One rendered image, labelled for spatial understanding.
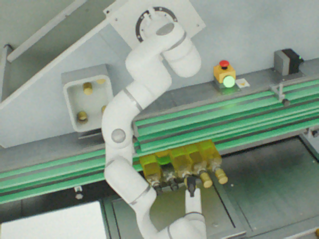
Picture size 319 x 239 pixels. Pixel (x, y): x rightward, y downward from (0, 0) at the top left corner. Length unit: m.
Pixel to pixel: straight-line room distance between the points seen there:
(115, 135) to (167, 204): 0.54
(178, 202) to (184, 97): 0.41
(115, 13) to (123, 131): 0.44
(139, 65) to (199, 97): 0.55
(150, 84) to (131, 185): 0.29
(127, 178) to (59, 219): 0.53
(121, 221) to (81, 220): 0.15
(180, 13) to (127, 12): 0.19
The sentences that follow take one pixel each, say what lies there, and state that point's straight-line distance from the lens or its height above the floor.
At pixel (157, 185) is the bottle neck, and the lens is 1.52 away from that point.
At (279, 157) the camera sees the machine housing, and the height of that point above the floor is 0.98.
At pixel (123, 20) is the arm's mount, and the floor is 0.83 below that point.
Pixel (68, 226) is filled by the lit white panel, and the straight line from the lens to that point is 1.65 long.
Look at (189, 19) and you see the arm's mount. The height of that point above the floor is 0.82.
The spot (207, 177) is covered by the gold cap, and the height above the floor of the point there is 1.15.
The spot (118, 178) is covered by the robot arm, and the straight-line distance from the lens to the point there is 1.22.
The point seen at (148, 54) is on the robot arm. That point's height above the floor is 1.15.
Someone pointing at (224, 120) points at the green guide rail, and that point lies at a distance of 1.70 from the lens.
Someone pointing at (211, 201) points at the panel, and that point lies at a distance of 1.64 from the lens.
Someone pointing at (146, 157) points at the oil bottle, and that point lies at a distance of 1.61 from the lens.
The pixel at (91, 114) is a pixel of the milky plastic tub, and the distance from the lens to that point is 1.70.
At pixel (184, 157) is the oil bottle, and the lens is 1.59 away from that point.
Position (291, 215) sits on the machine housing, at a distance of 1.66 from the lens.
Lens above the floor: 2.17
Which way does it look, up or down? 52 degrees down
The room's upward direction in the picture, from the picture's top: 156 degrees clockwise
